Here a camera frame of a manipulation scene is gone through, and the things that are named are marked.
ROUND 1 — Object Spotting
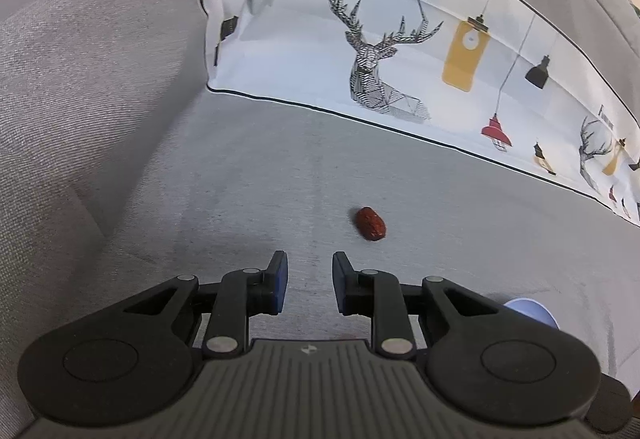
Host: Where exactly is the grey pillow with printed border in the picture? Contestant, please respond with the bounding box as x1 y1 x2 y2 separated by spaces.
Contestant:
0 0 226 439

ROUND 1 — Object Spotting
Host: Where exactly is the grey bed sheet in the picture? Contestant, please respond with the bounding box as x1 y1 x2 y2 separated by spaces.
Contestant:
0 88 640 439

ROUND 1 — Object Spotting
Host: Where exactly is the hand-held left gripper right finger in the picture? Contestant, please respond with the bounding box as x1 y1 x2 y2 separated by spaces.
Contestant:
332 251 502 356

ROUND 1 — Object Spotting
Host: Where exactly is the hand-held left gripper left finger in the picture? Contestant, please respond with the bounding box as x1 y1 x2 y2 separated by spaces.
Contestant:
122 250 291 360

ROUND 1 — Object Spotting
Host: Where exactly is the blue plate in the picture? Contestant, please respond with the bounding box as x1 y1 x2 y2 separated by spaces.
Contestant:
502 297 559 331

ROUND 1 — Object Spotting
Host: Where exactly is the red jujube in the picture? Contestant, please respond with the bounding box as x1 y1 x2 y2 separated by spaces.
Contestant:
355 206 389 243

